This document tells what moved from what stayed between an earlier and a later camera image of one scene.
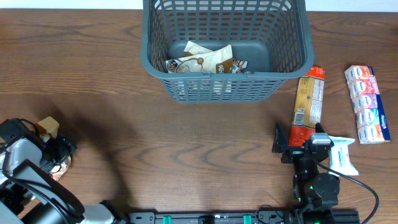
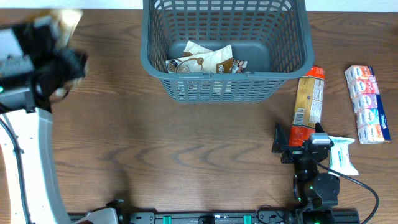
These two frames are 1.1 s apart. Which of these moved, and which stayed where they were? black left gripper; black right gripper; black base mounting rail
Moved: black left gripper
Stayed: black right gripper; black base mounting rail
